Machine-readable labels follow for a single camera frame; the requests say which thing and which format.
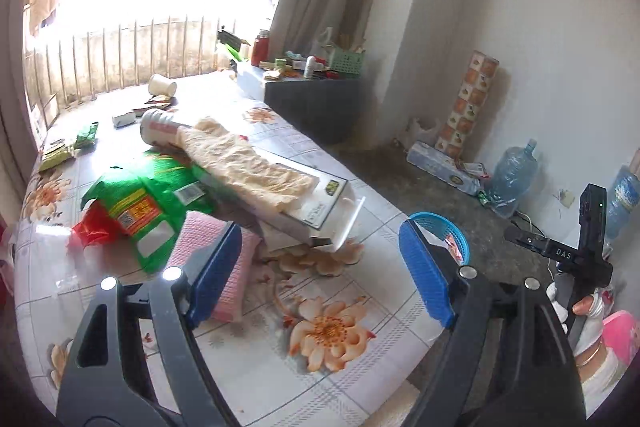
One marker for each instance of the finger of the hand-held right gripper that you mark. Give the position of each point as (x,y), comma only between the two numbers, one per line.
(522,237)

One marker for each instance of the patterned wallpaper roll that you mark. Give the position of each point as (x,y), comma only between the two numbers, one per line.
(467,102)

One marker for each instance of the person's pink clothing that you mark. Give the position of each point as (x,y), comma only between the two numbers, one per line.
(622,332)

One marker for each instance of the small white box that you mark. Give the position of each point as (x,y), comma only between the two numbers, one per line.
(122,119)

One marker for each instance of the yellow-green snack packet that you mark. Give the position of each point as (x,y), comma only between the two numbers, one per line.
(55,155)

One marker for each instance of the person's right forearm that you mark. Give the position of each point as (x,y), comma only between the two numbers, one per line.
(602,382)

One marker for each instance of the red thermos bottle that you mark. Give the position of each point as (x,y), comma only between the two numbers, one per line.
(259,47)

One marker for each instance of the person's right hand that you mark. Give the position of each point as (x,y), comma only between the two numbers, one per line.
(595,322)

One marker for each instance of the beige crumpled cloth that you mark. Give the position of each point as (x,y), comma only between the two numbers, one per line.
(245,162)

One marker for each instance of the white plastic bag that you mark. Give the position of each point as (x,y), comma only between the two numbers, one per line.
(422,129)

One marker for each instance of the brown wrapper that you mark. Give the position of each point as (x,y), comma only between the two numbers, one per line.
(160,101)

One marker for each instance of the green plastic basket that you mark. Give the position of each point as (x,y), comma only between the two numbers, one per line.
(346,59)

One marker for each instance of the pink cloth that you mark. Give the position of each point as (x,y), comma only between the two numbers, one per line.
(215,247)

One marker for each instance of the large clear water jug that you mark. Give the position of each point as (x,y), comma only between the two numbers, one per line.
(512,179)
(625,202)

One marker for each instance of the white roll-on bottle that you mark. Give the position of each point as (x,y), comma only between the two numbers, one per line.
(310,66)

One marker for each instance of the green snack packet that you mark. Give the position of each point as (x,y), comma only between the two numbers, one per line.
(87,136)

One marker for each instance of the green rice bag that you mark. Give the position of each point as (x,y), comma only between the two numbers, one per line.
(145,202)

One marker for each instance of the white bottle with red cap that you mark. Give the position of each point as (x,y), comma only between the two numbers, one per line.
(157,127)

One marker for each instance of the long white wrapped package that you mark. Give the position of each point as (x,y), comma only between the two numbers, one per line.
(440,164)

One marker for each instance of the blue plastic basket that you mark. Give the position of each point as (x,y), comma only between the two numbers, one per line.
(442,227)

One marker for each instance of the grey cabinet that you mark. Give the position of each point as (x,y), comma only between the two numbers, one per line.
(312,107)

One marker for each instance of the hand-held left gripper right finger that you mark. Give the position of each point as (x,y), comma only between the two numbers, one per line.
(425,272)

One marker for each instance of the white paper cup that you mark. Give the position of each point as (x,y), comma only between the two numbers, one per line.
(162,85)

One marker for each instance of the metal window railing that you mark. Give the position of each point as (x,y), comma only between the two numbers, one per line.
(115,52)

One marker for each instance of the black and green box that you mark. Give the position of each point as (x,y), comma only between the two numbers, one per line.
(231,39)

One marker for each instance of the long white and blue box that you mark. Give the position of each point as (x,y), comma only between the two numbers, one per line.
(310,204)

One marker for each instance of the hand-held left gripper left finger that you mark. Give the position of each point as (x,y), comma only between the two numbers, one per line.
(215,277)

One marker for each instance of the red plastic bag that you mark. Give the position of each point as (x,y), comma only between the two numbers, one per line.
(90,227)

